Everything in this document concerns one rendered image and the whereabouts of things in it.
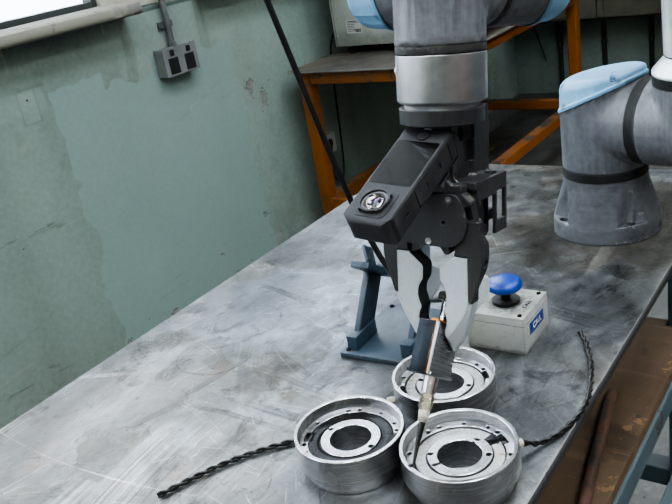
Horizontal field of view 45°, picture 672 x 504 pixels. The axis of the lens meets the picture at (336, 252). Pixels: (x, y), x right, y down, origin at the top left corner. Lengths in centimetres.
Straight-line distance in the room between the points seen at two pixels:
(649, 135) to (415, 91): 50
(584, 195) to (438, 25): 57
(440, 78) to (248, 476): 42
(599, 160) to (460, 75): 52
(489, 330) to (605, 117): 35
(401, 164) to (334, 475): 28
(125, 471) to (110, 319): 174
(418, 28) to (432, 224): 16
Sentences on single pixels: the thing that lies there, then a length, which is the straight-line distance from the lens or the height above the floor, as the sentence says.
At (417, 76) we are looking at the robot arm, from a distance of 65.
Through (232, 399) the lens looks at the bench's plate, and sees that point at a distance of 93.
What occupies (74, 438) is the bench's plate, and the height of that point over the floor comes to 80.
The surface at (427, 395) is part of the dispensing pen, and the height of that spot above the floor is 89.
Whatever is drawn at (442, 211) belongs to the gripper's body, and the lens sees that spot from 67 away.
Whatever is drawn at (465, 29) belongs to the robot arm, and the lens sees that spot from 65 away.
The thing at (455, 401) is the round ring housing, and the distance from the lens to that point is 79.
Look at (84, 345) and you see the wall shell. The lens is 255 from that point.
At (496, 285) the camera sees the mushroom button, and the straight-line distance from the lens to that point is 92.
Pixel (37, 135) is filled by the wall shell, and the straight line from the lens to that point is 239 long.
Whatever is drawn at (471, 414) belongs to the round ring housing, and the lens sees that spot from 77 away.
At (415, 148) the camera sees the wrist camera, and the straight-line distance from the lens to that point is 66.
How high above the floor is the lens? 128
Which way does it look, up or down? 22 degrees down
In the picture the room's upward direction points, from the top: 10 degrees counter-clockwise
